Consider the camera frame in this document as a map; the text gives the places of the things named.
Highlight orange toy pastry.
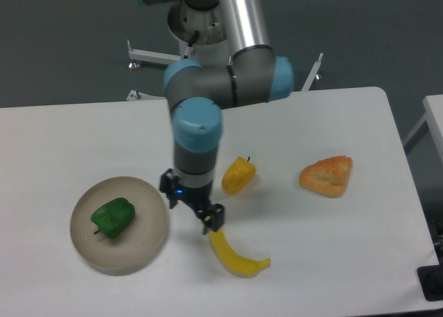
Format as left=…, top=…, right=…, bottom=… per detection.
left=298, top=155, right=353, bottom=198

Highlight black device at edge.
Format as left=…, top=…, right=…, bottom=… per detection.
left=417, top=264, right=442, bottom=302

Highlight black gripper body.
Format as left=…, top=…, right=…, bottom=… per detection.
left=174, top=181, right=213, bottom=213

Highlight beige round plate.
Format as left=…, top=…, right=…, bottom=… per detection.
left=70, top=176, right=169, bottom=276

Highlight green toy bell pepper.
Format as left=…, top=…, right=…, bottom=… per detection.
left=90, top=197, right=136, bottom=239

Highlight yellow toy banana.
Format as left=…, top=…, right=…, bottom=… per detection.
left=204, top=216, right=271, bottom=278

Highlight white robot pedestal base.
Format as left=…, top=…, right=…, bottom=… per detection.
left=125, top=3, right=325, bottom=102

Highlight white side table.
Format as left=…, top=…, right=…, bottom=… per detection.
left=402, top=94, right=443, bottom=157

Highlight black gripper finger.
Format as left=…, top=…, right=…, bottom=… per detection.
left=159, top=168, right=179, bottom=208
left=197, top=203, right=225, bottom=234

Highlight yellow toy bell pepper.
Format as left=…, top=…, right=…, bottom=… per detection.
left=221, top=156, right=257, bottom=195

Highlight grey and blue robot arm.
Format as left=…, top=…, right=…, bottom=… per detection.
left=139, top=0, right=294, bottom=232

